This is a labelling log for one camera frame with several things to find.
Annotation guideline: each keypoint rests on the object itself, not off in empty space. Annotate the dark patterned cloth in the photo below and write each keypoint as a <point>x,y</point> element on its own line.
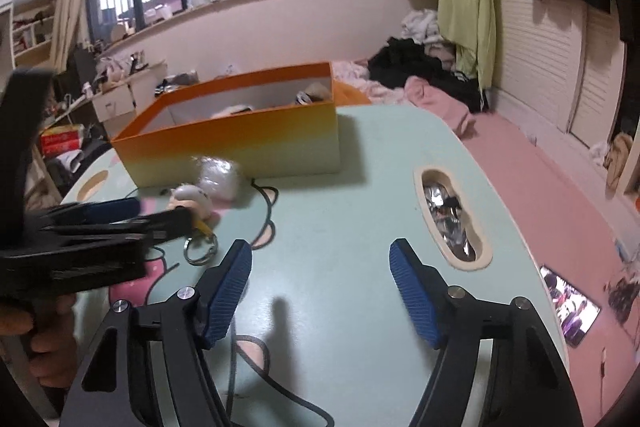
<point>622,299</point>

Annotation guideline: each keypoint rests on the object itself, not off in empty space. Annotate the person's left hand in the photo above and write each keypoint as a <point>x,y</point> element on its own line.
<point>50,342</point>

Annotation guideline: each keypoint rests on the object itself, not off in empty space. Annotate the beige garment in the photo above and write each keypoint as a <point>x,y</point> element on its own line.
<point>617,162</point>

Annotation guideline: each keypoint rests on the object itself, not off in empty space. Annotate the white drawer cabinet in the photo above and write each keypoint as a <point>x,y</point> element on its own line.
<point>120,99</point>

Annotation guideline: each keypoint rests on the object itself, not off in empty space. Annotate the red box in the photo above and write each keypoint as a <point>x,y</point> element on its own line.
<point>62,139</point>

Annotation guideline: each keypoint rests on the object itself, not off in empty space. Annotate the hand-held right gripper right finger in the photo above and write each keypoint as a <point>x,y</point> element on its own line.
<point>415,292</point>

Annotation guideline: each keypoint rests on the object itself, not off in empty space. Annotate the clear plastic packet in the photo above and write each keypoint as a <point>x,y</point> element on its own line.
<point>220,179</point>

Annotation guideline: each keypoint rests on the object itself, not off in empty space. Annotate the crumpled foil wrappers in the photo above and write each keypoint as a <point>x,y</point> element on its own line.
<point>447,217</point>

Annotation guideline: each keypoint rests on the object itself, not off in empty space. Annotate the pink garment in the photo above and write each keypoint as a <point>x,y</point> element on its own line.
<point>435,102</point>

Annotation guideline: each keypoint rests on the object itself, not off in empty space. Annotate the floral blanket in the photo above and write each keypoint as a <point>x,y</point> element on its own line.
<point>370,82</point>

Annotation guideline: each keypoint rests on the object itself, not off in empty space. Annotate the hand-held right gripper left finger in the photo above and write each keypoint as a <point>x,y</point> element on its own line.
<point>227,292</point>

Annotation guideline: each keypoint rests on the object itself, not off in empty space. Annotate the smartphone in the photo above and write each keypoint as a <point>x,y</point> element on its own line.
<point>570,307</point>

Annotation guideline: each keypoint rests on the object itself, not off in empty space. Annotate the black clothes pile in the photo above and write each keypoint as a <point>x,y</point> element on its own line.
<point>405,62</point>

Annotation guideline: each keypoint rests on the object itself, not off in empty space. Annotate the white wall shelf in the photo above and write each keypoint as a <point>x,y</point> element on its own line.
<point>32,34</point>

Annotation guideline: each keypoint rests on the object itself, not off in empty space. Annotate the orange gradient cardboard box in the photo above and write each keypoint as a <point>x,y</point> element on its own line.
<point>260,142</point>

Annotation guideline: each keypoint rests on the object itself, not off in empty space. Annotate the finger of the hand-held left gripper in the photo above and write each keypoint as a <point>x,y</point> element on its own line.
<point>110,208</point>
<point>160,224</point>

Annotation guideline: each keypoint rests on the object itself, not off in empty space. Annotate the white clothes pile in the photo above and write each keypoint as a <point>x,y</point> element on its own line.
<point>420,24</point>

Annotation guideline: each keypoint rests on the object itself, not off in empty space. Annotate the white louvred closet doors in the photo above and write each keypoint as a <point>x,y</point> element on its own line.
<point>540,47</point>

